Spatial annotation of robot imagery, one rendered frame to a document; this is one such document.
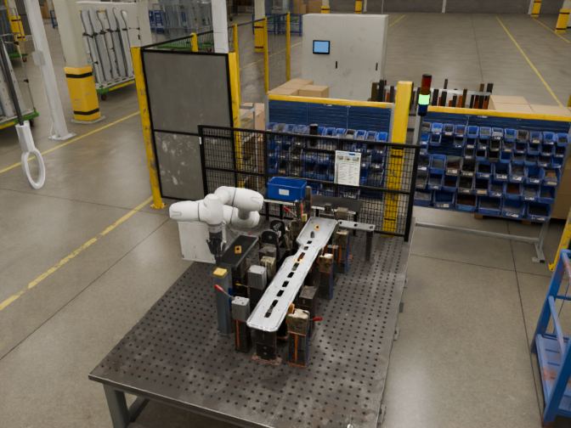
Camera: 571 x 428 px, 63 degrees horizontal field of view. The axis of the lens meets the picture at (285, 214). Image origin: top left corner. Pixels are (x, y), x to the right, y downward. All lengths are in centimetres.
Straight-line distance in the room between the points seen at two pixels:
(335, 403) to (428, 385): 131
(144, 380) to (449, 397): 215
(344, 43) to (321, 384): 787
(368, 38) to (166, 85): 503
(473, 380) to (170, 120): 416
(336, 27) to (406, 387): 744
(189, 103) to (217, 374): 353
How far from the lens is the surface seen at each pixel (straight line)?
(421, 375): 391
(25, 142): 82
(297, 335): 270
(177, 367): 293
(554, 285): 403
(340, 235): 345
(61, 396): 401
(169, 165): 604
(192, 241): 373
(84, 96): 1055
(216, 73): 536
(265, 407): 267
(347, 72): 987
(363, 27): 970
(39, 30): 952
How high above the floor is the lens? 272
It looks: 27 degrees down
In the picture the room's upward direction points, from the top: straight up
